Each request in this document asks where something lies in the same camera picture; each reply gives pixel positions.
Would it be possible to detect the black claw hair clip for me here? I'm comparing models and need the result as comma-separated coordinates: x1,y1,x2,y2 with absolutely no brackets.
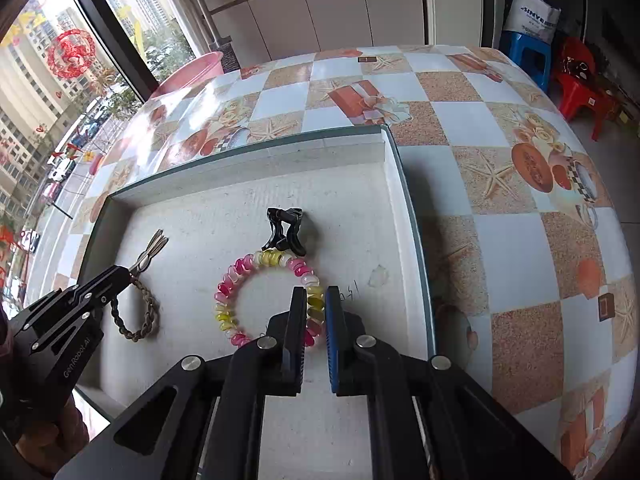
261,206,307,255

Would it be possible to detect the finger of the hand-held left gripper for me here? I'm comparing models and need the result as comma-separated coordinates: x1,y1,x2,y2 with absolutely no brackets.
29,272,134,357
20,265,131,327

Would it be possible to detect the white tray with green rim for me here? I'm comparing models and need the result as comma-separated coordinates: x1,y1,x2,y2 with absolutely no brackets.
74,124,441,423

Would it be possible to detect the braided hair tie rabbit charm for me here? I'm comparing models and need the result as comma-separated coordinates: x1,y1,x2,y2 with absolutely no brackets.
109,230,168,343

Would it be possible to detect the white pole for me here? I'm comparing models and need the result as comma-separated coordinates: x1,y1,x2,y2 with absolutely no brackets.
184,0,217,58

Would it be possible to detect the red paper-cut window decoration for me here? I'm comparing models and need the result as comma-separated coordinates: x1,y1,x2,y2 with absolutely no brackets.
47,29,97,80

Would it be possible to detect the blue plastic stool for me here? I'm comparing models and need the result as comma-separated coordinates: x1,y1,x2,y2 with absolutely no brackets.
500,30,552,92

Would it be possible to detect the pink yellow spiral bracelet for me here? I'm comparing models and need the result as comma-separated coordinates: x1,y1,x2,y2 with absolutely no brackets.
214,249,326,348

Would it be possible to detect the pink plastic basin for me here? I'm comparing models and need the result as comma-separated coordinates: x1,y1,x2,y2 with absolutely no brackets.
150,51,224,101

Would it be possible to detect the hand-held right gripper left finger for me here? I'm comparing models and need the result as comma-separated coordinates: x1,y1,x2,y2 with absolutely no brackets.
55,286,308,480

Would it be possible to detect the person's left hand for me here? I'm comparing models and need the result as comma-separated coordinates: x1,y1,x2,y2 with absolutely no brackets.
14,399,92,479

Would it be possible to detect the red plastic chair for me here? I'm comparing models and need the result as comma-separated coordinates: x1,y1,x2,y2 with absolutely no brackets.
555,37,621,141

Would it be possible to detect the white cabinet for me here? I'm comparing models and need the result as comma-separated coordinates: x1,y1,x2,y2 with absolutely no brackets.
202,0,431,68

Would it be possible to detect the white shopping bag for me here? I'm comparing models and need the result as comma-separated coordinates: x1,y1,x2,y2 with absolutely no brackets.
502,0,562,45

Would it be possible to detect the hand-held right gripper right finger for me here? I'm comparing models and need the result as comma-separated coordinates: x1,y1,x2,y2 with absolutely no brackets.
324,285,576,480

